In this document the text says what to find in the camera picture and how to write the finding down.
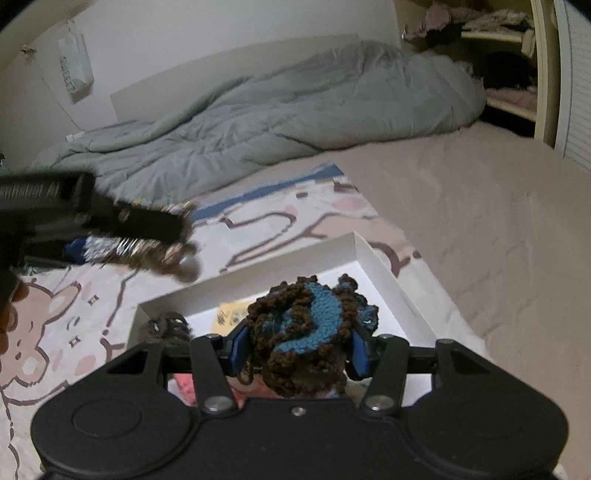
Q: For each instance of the cream wardrobe shelves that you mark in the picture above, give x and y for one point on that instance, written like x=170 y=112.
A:
x=540 y=69

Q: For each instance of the bed with pink sheet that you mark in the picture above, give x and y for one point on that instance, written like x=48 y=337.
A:
x=485 y=221

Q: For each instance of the person's left hand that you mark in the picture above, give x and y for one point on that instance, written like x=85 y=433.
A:
x=9 y=318

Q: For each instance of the white power strip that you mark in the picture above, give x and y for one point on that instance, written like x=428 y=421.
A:
x=75 y=136

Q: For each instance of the mauve crumpled clothes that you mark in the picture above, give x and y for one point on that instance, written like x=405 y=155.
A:
x=429 y=18

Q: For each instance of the dark brown hair claw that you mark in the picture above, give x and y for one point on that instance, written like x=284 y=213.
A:
x=168 y=325

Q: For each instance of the folded beige clothes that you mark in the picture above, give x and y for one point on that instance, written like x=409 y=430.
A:
x=494 y=23

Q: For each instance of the silver beaded hair accessory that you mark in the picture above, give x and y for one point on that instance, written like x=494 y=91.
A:
x=180 y=270

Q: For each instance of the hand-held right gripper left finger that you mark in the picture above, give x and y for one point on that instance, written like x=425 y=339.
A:
x=238 y=350

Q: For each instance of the pink crochet scrunchie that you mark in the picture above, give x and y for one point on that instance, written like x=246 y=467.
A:
x=184 y=387

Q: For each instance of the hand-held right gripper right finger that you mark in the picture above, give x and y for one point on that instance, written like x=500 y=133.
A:
x=360 y=357

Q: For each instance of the pink folded clothes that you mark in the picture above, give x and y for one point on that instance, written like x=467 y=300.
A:
x=512 y=99

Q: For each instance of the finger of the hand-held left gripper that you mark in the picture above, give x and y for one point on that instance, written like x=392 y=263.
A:
x=75 y=250
x=143 y=222

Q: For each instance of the white louvered door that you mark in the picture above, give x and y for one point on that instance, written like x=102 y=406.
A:
x=575 y=83

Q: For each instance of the grey duvet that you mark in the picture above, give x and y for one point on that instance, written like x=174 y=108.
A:
x=277 y=106

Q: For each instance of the white cardboard box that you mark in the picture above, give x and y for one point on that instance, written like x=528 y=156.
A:
x=383 y=295

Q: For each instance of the brown and blue crochet scrunchie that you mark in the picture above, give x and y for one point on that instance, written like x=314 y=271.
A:
x=300 y=323

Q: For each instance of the yellow tissue packet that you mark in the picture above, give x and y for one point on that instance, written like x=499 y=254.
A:
x=228 y=314

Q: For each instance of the cartoon bear printed blanket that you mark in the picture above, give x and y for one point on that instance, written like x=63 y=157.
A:
x=92 y=314

